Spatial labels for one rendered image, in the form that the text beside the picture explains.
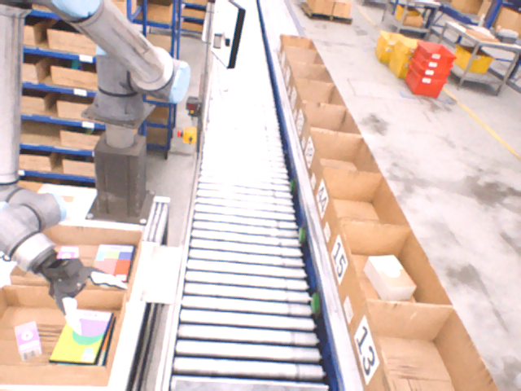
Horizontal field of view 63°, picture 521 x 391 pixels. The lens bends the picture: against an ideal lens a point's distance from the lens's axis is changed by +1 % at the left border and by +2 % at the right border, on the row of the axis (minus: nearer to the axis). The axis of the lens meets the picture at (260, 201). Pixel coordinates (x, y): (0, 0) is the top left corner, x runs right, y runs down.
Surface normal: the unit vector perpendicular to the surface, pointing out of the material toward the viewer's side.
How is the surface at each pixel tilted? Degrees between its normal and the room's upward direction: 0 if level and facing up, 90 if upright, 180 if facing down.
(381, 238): 89
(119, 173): 90
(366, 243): 89
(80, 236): 89
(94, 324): 0
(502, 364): 0
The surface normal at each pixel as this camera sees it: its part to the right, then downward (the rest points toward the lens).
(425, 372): 0.16, -0.82
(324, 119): 0.04, 0.57
